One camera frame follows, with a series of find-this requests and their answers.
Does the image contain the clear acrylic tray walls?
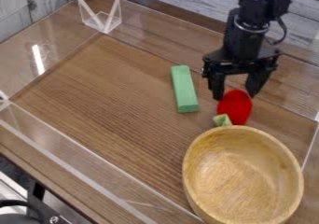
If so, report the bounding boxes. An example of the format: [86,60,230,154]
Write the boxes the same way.
[0,0,319,224]

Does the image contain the wooden bowl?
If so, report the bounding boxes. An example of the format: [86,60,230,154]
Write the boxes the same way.
[182,126,305,224]

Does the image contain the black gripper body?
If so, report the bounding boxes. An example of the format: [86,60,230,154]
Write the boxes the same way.
[201,47,281,77]

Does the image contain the black cable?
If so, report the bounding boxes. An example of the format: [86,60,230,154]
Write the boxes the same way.
[0,199,42,224]

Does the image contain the red plush strawberry toy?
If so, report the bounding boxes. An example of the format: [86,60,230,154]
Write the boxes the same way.
[214,90,254,126]

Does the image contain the green rectangular block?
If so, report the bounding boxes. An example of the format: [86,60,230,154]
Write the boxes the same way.
[171,65,199,113]

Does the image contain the black table clamp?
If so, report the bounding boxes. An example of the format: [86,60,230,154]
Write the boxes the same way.
[29,183,73,224]

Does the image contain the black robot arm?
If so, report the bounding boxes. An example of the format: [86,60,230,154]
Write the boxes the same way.
[202,0,292,101]

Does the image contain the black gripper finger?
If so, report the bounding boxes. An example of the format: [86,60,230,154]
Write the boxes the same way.
[209,73,226,101]
[246,71,273,97]

